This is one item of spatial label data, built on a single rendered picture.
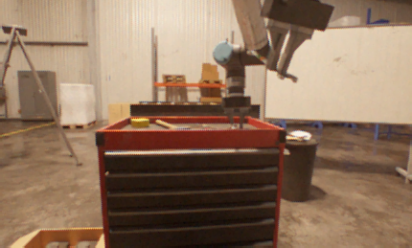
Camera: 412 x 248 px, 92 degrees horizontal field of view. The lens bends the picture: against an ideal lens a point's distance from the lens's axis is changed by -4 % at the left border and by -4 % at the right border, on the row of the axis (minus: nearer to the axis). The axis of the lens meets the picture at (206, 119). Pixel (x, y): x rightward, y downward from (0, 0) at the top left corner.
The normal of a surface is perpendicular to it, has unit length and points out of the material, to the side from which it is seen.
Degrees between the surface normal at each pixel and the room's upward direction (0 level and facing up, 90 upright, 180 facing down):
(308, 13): 114
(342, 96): 90
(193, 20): 90
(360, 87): 90
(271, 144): 90
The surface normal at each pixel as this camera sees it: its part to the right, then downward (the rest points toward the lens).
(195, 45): 0.12, 0.12
